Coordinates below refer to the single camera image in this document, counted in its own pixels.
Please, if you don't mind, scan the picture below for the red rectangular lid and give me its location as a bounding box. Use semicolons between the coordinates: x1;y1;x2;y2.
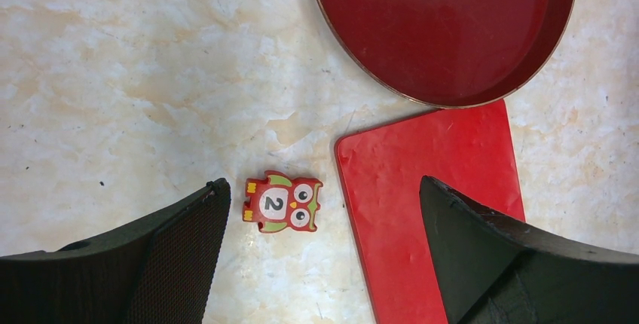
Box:
335;100;525;323

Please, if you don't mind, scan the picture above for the red owl number block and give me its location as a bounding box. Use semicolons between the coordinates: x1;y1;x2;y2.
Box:
242;170;323;234

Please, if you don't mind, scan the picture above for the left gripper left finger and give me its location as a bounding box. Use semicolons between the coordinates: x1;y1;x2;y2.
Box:
1;179;231;323

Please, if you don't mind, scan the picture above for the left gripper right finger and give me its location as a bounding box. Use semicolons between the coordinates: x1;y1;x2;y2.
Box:
420;176;638;323

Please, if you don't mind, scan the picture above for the round dark red tray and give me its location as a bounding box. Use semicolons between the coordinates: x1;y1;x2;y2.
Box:
316;0;574;109

